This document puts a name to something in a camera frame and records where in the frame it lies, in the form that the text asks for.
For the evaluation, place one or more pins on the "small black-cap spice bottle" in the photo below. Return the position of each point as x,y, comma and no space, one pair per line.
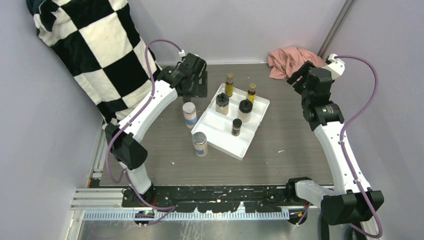
236,127

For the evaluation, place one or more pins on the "aluminium frame rail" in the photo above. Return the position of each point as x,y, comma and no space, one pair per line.
272,158

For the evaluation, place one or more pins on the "taped black-lid grinder jar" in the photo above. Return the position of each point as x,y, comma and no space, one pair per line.
222,103

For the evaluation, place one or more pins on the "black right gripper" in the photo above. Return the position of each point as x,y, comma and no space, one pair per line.
303,71

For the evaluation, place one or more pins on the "black-lid knob grinder jar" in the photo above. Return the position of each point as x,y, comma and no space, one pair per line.
245,108

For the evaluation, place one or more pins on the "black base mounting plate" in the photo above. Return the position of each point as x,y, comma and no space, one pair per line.
214,198

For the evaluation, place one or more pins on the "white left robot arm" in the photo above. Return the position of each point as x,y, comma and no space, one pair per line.
124,138

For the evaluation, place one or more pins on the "yellow-label sauce bottle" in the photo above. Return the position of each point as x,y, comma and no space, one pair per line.
251,93

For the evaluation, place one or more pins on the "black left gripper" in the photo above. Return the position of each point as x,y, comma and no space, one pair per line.
201,90

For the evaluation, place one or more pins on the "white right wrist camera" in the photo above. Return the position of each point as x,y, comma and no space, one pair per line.
335,65

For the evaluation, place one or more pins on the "black white checkered blanket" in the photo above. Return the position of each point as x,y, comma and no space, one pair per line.
98,43

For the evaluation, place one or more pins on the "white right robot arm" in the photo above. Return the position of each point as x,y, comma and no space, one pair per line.
352,198

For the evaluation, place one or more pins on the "pink cloth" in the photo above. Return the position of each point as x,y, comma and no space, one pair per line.
285,61

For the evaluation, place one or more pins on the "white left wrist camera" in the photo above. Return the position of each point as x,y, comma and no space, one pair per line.
182,54

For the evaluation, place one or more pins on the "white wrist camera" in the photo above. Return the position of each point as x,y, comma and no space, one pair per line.
182,54
335,65

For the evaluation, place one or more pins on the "gold-cap yellow sauce bottle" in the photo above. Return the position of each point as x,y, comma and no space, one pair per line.
229,85

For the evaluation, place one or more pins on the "blue-label silver-top shaker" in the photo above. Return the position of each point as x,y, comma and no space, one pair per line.
200,144

